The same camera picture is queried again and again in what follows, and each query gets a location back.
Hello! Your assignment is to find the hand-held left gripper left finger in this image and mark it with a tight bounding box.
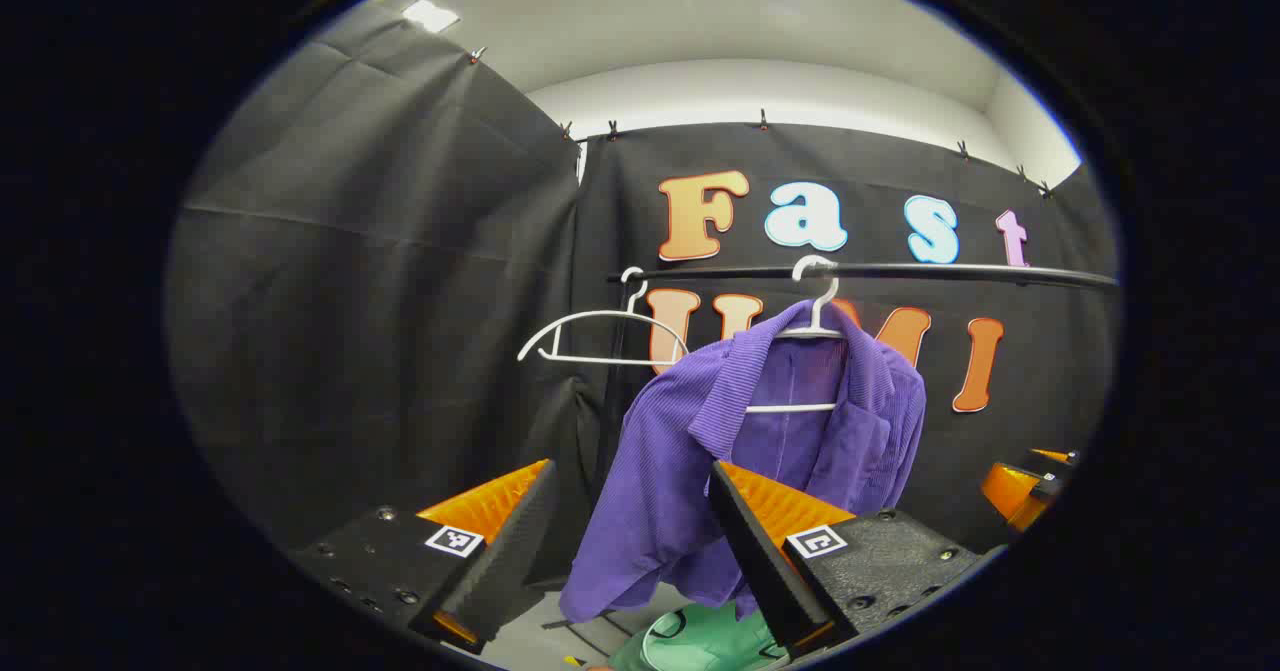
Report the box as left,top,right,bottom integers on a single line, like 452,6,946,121
288,458,559,655

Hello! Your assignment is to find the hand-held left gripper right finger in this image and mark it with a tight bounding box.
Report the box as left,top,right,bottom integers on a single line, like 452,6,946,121
706,459,991,662

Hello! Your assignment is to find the green laundry hamper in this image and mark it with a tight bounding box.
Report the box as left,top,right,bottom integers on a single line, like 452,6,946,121
605,601,791,671

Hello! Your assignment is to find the purple ribbed shirt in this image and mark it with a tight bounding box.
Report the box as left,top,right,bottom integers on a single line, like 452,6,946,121
558,299,928,624

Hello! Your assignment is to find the white clothes hanger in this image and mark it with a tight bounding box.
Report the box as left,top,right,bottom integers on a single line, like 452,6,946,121
517,267,691,366
745,255,851,414

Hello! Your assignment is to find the black clothes rack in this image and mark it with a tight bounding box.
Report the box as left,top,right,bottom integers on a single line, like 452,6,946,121
598,262,1121,497

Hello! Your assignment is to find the black backdrop cloth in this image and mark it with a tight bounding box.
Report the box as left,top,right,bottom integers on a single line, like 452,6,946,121
165,1,1119,592

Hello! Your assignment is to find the row of small backdrop clips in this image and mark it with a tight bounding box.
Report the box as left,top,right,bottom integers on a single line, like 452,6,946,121
468,46,1056,199

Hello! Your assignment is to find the ceiling light panel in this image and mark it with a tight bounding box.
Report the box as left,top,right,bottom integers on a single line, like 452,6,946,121
402,0,462,34

